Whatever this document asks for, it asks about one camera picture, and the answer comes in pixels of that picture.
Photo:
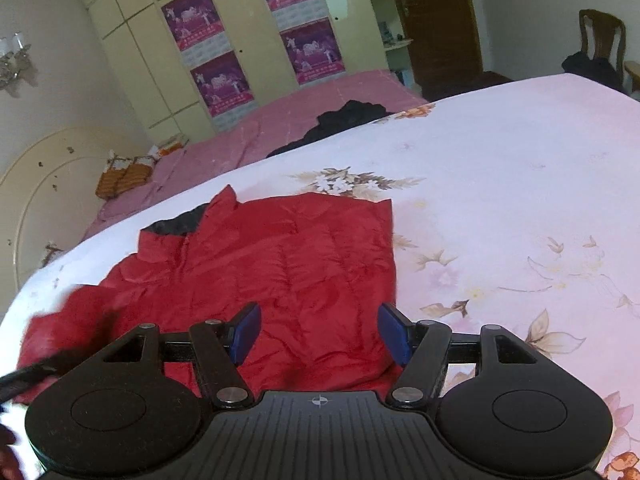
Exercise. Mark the dark wooden chair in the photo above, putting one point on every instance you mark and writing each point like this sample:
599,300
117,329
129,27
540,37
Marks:
602,50

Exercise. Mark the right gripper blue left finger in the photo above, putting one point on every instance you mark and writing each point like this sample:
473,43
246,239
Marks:
215,341

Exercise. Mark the white floral bed sheet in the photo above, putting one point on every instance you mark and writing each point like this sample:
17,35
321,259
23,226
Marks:
516,205

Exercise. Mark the red puffer jacket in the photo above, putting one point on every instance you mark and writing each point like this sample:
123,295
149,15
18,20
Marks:
318,266

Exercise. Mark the purple poster lower right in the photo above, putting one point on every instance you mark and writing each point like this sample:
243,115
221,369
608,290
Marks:
313,52

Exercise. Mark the purple poster lower left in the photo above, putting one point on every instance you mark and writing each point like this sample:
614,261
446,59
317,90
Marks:
222,84

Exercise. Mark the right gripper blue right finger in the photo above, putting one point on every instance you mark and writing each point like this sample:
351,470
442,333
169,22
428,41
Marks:
406,340

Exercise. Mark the cream curved headboard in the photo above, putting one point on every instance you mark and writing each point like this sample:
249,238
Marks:
48,200

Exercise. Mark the brown wooden door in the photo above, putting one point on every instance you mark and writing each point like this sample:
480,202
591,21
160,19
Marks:
445,46

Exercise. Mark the black garment on bed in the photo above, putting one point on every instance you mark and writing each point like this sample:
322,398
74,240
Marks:
351,115

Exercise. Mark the cream yellow wardrobe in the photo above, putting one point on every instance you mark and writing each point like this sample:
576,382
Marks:
155,74

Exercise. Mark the wall lamp fixture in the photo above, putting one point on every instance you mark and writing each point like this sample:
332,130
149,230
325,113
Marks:
16,65

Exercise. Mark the pink quilted blanket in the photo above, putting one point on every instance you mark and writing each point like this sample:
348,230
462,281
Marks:
261,132

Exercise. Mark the purple poster upper left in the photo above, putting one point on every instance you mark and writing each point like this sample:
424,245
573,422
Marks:
192,21

